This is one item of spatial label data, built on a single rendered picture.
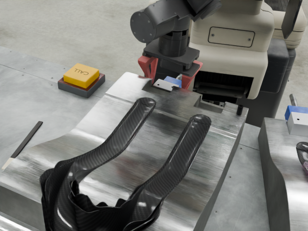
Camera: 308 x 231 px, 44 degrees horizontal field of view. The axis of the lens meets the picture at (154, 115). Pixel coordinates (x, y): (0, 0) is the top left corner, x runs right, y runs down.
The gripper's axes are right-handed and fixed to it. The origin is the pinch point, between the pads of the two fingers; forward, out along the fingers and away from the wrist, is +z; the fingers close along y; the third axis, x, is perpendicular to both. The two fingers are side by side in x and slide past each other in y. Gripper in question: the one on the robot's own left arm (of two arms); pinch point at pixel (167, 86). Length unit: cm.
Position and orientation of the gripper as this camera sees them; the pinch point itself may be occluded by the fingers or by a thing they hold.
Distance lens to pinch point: 83.9
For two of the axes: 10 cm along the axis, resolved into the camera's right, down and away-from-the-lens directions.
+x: 4.5, -5.4, 7.2
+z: -0.7, 7.8, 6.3
